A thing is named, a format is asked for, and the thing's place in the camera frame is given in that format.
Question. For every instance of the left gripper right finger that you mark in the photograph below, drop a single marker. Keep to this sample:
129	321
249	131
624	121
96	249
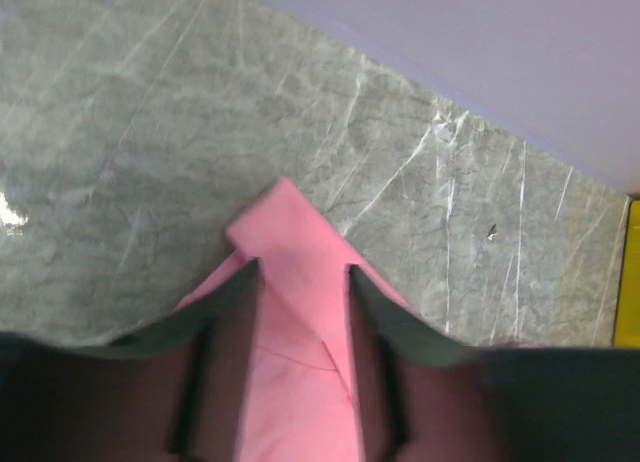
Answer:
423	396

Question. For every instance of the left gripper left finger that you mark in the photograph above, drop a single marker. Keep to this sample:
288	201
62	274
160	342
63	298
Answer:
170	391

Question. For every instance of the pink t shirt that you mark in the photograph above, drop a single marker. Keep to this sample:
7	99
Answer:
300	404

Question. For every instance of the yellow plastic bin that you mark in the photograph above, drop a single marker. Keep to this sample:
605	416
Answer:
627	326

